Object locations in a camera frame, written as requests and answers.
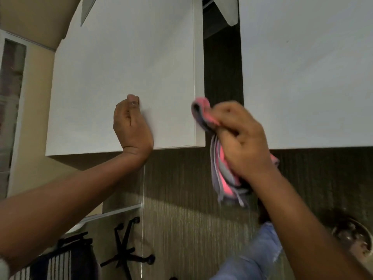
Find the person's right hand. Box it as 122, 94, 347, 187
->
209, 101, 278, 185

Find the white desk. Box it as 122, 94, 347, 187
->
238, 0, 373, 150
45, 0, 206, 157

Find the white shelf board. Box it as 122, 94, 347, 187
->
68, 203, 142, 232

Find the pink and grey cleaning cloth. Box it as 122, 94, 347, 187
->
191, 97, 281, 208

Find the person's left forearm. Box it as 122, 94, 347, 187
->
0, 147, 151, 278

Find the white framed glass door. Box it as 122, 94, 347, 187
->
0, 28, 29, 199

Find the person's right forearm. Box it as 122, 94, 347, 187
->
248, 167, 373, 280

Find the round metal bowl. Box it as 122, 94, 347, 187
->
332, 216, 373, 264

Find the black office chair base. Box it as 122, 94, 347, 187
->
100, 217, 156, 280

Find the grey angled panel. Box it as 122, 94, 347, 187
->
211, 0, 240, 27

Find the person's blue jeans leg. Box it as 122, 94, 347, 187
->
210, 221, 284, 280

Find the person's left hand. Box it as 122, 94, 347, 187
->
113, 94, 154, 161

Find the black striped office chair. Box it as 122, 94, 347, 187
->
17, 232, 101, 280

